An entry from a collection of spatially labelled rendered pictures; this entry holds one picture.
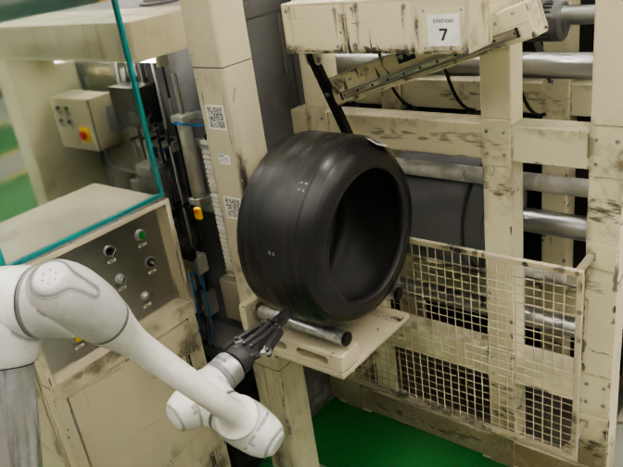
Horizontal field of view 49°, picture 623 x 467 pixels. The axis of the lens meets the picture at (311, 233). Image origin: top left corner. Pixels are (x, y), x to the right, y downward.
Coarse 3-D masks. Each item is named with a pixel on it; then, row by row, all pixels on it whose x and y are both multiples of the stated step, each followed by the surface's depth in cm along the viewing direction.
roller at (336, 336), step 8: (256, 312) 215; (264, 312) 213; (272, 312) 211; (264, 320) 214; (288, 320) 207; (296, 320) 206; (296, 328) 205; (304, 328) 203; (312, 328) 201; (320, 328) 200; (328, 328) 199; (336, 328) 198; (320, 336) 200; (328, 336) 198; (336, 336) 196; (344, 336) 195; (344, 344) 195
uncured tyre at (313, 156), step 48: (288, 144) 191; (336, 144) 184; (288, 192) 178; (336, 192) 178; (384, 192) 218; (240, 240) 187; (288, 240) 176; (336, 240) 227; (384, 240) 221; (288, 288) 182; (336, 288) 185; (384, 288) 205
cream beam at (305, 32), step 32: (320, 0) 198; (352, 0) 187; (384, 0) 181; (416, 0) 175; (448, 0) 170; (480, 0) 172; (288, 32) 205; (320, 32) 198; (352, 32) 191; (384, 32) 185; (416, 32) 179; (480, 32) 175
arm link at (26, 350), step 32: (0, 288) 118; (0, 320) 118; (0, 352) 119; (32, 352) 123; (0, 384) 120; (32, 384) 125; (0, 416) 120; (32, 416) 124; (0, 448) 120; (32, 448) 124
